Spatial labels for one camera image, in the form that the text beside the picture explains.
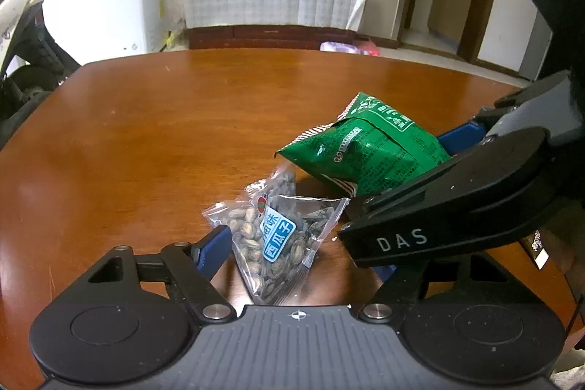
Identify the wooden kitchen cabinet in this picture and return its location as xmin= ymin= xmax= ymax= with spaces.
xmin=427 ymin=0 xmax=473 ymax=43

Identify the yellow plastic bag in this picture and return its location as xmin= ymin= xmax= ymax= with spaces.
xmin=162 ymin=29 xmax=184 ymax=50

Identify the white and black scooter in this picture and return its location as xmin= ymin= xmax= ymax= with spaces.
xmin=0 ymin=0 xmax=83 ymax=144

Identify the white checked tablecloth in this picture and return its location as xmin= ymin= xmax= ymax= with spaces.
xmin=183 ymin=0 xmax=370 ymax=32

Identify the dark wooden cabinet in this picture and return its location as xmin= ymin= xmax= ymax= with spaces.
xmin=185 ymin=24 xmax=357 ymax=50

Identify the white chest freezer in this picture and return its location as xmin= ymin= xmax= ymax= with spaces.
xmin=39 ymin=0 xmax=167 ymax=66

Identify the green snack bag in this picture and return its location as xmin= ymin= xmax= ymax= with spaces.
xmin=274 ymin=92 xmax=453 ymax=199

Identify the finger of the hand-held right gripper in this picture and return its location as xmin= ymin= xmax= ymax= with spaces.
xmin=343 ymin=159 xmax=471 ymax=232
xmin=436 ymin=91 xmax=526 ymax=157

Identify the pink plastic bag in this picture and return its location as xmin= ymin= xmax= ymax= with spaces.
xmin=320 ymin=37 xmax=382 ymax=58

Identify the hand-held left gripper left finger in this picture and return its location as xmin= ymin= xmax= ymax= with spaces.
xmin=87 ymin=224 xmax=237 ymax=322

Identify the clear melon seed packet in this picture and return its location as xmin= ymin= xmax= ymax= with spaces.
xmin=202 ymin=168 xmax=350 ymax=306

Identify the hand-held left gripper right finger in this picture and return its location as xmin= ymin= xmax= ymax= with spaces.
xmin=359 ymin=253 xmax=526 ymax=323

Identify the dark brown cartoon snack packet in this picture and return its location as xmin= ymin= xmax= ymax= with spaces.
xmin=518 ymin=232 xmax=549 ymax=269

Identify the white plastic bag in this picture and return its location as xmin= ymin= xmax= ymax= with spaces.
xmin=551 ymin=367 xmax=585 ymax=390

